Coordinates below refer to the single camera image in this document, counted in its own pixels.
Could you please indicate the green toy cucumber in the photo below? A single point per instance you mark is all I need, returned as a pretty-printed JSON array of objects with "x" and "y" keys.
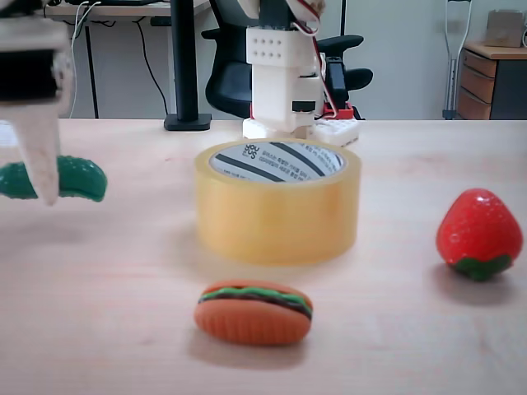
[{"x": 78, "y": 177}]

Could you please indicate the white printed paper sheet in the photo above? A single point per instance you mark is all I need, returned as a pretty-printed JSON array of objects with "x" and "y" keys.
[{"x": 6, "y": 136}]

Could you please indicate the white desk with black legs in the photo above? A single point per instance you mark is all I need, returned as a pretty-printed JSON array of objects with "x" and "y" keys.
[{"x": 91, "y": 61}]

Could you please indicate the black office chair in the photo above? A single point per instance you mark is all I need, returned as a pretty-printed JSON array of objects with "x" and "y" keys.
[{"x": 224, "y": 90}]

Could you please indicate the yellow packing tape roll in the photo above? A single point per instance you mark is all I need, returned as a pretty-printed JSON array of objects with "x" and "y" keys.
[{"x": 276, "y": 222}]

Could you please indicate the toy hamburger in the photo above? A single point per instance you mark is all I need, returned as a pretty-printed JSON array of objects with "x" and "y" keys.
[{"x": 251, "y": 321}]

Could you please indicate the red base clamp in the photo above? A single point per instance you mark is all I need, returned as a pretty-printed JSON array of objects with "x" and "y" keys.
[{"x": 343, "y": 112}]

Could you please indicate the grey metal crutch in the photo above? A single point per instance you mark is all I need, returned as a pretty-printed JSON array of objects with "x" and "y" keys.
[{"x": 453, "y": 74}]

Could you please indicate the red toy strawberry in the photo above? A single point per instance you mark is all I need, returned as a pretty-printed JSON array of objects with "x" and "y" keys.
[{"x": 477, "y": 226}]

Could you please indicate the wooden drawer cabinet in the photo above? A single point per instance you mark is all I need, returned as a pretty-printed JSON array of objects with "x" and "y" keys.
[{"x": 477, "y": 86}]

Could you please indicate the brown cardboard box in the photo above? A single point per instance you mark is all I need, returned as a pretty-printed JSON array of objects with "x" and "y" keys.
[{"x": 504, "y": 29}]

